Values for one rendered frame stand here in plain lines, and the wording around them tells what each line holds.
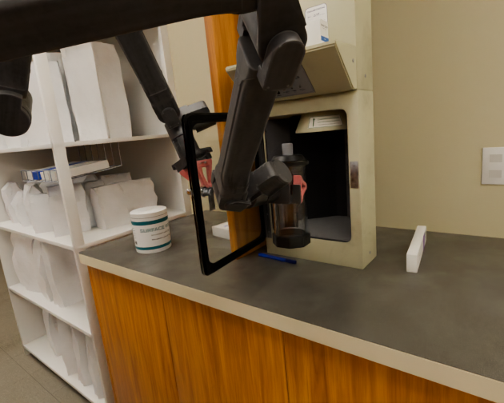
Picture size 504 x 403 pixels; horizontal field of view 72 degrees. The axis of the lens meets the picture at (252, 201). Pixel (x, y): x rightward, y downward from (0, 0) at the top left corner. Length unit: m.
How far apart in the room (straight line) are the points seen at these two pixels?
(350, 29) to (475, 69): 0.49
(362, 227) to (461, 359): 0.40
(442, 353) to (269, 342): 0.39
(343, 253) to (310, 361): 0.31
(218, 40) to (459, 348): 0.92
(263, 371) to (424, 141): 0.89
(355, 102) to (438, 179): 0.52
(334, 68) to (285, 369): 0.71
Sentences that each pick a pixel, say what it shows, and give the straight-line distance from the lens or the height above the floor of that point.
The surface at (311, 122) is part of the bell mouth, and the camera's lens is 1.00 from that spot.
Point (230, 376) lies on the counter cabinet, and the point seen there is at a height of 0.68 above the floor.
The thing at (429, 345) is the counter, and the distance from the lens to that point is 0.73.
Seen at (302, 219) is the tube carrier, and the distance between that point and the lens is 0.91.
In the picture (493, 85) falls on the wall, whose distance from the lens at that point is 1.29.
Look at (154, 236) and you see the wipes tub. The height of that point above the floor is 1.00.
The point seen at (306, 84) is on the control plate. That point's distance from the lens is 0.92.
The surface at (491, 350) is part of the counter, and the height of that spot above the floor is 0.94.
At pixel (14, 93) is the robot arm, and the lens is 0.87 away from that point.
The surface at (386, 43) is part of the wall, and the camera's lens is 1.37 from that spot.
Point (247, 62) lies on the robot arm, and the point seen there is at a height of 1.42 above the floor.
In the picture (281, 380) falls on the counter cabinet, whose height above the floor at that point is 0.74.
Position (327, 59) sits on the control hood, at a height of 1.48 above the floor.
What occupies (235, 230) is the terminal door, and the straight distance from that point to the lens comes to 0.97.
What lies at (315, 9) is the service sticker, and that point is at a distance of 1.00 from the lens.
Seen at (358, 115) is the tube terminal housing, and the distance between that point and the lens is 0.92.
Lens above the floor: 1.34
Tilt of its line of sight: 12 degrees down
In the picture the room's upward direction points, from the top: 6 degrees counter-clockwise
